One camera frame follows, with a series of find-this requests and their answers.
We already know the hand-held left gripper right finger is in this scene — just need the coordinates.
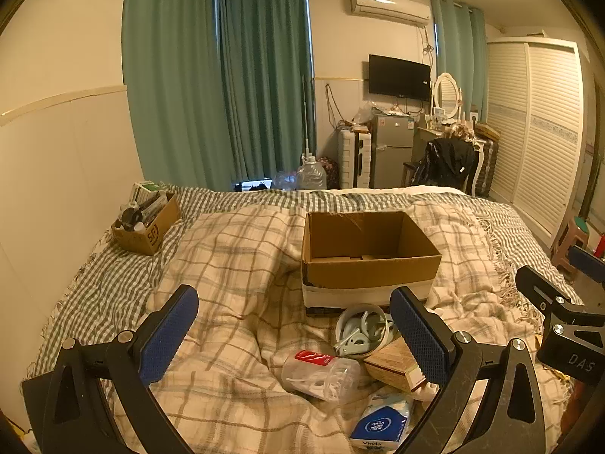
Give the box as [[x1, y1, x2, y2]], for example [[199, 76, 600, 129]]
[[390, 286, 551, 454]]

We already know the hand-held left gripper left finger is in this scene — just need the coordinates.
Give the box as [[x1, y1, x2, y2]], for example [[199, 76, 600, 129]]
[[38, 285, 199, 454]]

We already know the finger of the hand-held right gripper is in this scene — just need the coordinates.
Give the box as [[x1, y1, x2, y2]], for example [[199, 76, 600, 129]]
[[515, 266, 587, 327], [568, 244, 605, 289]]

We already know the brown paper box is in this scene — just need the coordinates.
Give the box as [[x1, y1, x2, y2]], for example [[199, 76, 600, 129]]
[[363, 336, 442, 393]]

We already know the pale green plastic hanger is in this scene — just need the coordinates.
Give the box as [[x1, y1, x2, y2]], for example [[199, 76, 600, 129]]
[[337, 312, 387, 356]]

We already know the white round bowl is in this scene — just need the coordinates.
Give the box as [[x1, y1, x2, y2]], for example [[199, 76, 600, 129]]
[[335, 303, 395, 356]]

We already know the large cardboard box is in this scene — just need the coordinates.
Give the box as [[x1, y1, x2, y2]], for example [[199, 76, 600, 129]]
[[301, 210, 442, 317]]

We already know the blue white tissue packet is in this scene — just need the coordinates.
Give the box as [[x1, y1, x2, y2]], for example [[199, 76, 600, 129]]
[[351, 392, 414, 452]]

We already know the clear plastic jar red label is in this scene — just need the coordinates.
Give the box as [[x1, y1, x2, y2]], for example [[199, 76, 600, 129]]
[[281, 350, 362, 405]]

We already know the plastic stool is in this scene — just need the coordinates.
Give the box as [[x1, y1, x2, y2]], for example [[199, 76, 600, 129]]
[[551, 218, 590, 278]]

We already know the beige plaid blanket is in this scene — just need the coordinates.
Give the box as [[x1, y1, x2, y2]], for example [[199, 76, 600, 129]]
[[111, 196, 568, 454]]

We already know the small cardboard box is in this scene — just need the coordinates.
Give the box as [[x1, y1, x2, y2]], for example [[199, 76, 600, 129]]
[[112, 192, 182, 256]]

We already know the white louvered wardrobe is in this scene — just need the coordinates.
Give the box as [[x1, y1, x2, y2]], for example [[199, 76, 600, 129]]
[[487, 37, 594, 247]]

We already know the brown suitcase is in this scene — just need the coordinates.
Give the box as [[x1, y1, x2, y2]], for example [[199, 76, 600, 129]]
[[475, 123, 500, 198]]

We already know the green white carton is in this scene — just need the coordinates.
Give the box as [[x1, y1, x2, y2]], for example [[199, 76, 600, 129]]
[[131, 181, 164, 205]]

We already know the black jacket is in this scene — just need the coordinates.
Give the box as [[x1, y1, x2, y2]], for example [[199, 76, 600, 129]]
[[411, 138, 476, 193]]

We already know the dark patterned bag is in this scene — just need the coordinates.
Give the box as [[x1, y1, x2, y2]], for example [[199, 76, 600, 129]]
[[318, 157, 340, 189]]

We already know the grey small fridge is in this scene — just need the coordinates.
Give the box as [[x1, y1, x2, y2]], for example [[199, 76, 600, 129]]
[[371, 109, 417, 189]]

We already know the white suitcase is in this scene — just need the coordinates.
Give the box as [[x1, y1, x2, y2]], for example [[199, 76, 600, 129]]
[[338, 129, 373, 189]]

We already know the large clear water jug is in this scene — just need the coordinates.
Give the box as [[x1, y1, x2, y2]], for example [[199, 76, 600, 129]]
[[296, 154, 328, 191]]

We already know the white oval mirror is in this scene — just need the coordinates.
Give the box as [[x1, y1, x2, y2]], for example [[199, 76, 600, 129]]
[[431, 72, 462, 121]]

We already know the clear plastic bag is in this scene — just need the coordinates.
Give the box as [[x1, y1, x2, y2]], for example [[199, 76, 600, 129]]
[[352, 101, 376, 126]]

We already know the narrow green curtain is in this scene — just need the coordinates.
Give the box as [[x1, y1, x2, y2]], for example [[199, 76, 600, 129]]
[[431, 0, 489, 126]]

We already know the white mop pole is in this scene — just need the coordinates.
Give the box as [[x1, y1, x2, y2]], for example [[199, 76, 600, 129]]
[[301, 75, 314, 157]]

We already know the wide green curtain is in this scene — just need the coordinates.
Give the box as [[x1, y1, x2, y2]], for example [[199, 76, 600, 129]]
[[122, 0, 237, 193]]

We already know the green window curtain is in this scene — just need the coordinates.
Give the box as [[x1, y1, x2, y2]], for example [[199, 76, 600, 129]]
[[215, 0, 315, 186]]

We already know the white air conditioner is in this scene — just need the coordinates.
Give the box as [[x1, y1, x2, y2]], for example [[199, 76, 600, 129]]
[[350, 0, 432, 26]]

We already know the black wall television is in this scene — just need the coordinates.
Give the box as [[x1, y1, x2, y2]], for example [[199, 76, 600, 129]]
[[369, 55, 432, 102]]

